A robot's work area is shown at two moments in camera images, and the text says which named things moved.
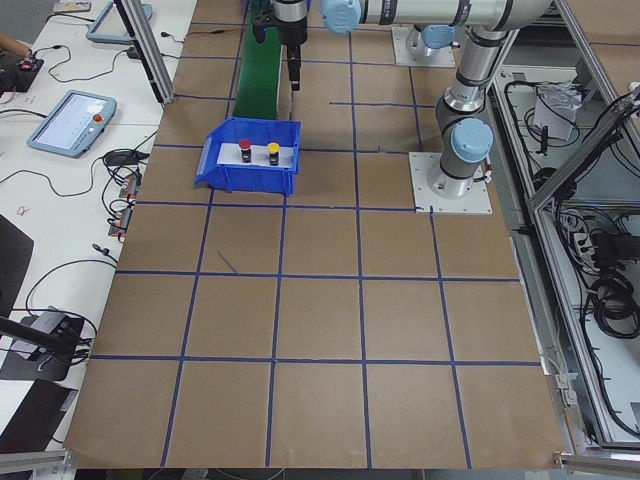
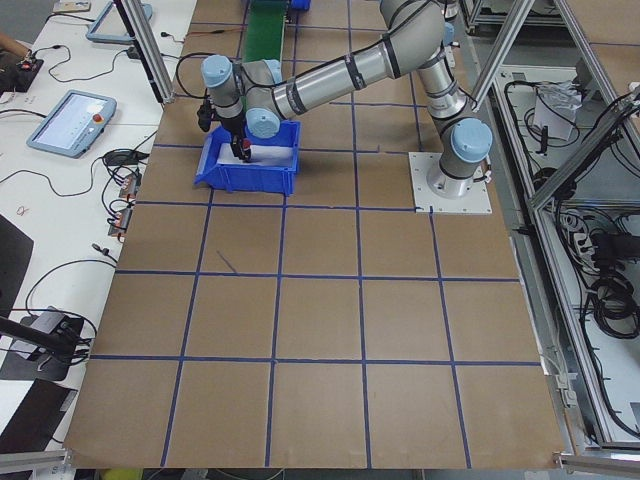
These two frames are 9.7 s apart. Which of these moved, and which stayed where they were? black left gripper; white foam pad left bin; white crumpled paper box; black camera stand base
Moved: black left gripper
Stayed: white foam pad left bin; white crumpled paper box; black camera stand base
